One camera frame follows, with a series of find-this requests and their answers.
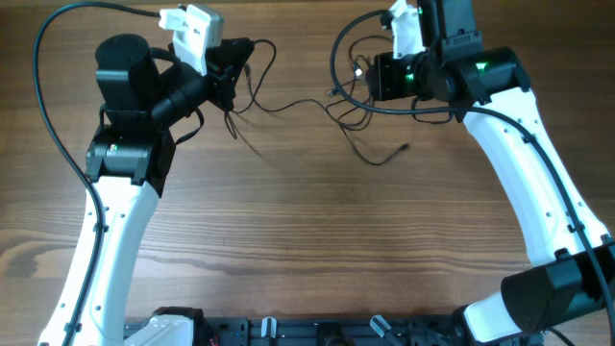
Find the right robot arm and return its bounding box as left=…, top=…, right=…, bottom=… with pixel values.
left=368, top=1, right=614, bottom=344

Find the right camera black cable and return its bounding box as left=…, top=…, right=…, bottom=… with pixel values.
left=329, top=9, right=615, bottom=337

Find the left camera black cable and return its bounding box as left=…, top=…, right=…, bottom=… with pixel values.
left=32, top=1, right=162, bottom=346

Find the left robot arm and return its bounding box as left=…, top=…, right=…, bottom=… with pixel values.
left=38, top=34, right=256, bottom=345

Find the camera black cable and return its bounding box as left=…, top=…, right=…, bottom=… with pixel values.
left=32, top=1, right=162, bottom=346
left=329, top=9, right=615, bottom=337

